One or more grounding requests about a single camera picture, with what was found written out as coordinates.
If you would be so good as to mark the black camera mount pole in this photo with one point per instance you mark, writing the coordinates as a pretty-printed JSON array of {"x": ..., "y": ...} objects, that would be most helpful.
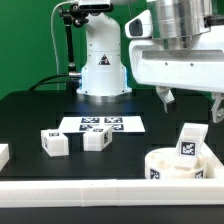
[{"x": 72, "y": 17}]

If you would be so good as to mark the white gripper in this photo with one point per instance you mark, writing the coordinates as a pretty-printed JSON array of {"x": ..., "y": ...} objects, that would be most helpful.
[{"x": 200, "y": 68}]

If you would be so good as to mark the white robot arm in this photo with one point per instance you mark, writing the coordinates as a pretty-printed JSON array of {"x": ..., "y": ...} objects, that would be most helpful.
[{"x": 174, "y": 44}]

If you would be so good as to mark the white L-shaped obstacle frame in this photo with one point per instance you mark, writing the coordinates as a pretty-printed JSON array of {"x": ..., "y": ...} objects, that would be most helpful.
[{"x": 112, "y": 192}]

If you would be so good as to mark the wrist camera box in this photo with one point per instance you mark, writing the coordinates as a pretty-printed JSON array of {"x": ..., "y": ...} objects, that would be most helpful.
[{"x": 140, "y": 26}]

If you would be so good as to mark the white block at left edge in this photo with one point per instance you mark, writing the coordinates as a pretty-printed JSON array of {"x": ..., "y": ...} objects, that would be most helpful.
[{"x": 4, "y": 155}]

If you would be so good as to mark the white tag base sheet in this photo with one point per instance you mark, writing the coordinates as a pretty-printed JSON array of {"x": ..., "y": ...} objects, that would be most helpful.
[{"x": 129, "y": 124}]

